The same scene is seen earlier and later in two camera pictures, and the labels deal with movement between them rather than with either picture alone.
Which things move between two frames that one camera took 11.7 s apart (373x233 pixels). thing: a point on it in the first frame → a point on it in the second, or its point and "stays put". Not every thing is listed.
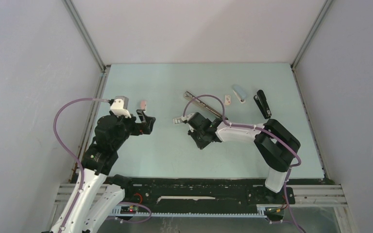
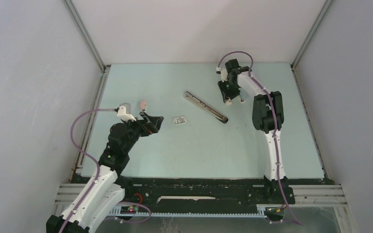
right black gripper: [201, 145] → [226, 93]
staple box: [177, 120] stays put
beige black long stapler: [187, 95] stays put
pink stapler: [144, 105] stays put
